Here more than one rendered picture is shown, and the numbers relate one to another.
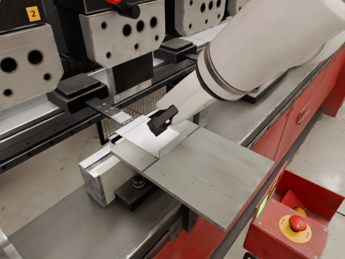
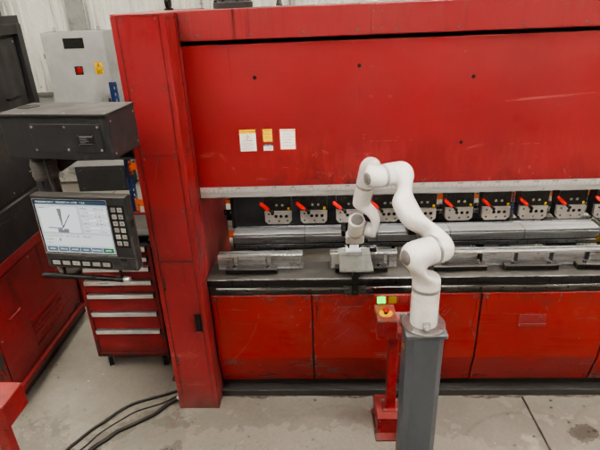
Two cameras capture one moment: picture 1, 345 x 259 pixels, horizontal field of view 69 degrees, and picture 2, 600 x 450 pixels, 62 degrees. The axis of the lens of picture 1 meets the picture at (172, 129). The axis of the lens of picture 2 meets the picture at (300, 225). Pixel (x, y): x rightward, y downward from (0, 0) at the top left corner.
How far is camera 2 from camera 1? 2.48 m
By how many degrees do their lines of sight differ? 46
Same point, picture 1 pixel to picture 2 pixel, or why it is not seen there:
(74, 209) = (322, 264)
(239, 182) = (356, 268)
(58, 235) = (313, 267)
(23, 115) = (329, 230)
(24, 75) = (318, 218)
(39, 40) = (323, 212)
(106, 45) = (339, 217)
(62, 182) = not seen: hidden behind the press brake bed
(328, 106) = not seen: outside the picture
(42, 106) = (337, 229)
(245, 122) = not seen: hidden behind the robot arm
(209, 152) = (361, 261)
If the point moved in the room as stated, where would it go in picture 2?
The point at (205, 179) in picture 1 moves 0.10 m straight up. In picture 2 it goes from (350, 263) to (350, 247)
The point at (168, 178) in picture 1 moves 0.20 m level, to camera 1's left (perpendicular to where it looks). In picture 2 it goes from (342, 259) to (319, 247)
